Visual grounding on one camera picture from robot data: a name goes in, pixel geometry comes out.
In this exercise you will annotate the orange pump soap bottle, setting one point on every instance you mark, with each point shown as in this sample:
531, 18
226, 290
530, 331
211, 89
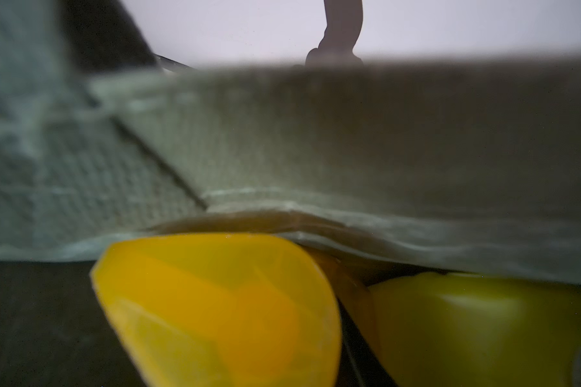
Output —
230, 309

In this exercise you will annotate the large yellow dish soap bottle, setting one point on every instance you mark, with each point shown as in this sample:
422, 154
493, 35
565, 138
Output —
467, 330

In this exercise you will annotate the grey-green shopping bag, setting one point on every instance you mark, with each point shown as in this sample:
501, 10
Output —
470, 166

